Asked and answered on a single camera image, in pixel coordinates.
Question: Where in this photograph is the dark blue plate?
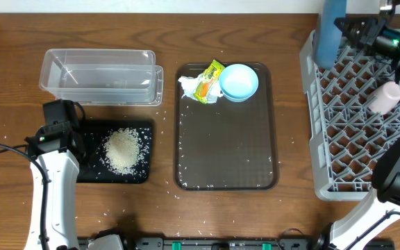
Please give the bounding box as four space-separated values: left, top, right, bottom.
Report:
312 0 347 69

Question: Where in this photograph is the pink cup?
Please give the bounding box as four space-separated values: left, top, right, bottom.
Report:
368 81 400 115

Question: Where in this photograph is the light blue bowl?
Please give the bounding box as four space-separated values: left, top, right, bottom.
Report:
219 64 259 102

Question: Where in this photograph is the yellow green snack wrapper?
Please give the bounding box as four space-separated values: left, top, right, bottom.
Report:
194 60 225 103

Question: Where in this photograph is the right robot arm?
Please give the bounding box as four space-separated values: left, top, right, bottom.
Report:
315 15 400 249

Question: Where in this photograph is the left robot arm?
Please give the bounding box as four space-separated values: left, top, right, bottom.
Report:
24 126 81 249

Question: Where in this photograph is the grey dishwasher rack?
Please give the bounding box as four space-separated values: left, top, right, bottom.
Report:
300 34 400 201

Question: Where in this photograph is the black plastic tray bin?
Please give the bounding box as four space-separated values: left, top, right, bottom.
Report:
77 120 153 184

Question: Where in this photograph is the clear plastic bin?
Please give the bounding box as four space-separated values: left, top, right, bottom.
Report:
39 49 164 106

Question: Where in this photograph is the white rice pile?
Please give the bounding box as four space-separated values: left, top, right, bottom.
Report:
101 128 150 176

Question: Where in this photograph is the crumpled white tissue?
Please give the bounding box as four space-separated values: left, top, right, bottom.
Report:
178 74 224 104

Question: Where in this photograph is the brown serving tray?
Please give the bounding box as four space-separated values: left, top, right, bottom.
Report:
174 62 279 191

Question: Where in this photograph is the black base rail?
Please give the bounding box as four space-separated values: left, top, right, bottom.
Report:
126 237 312 250

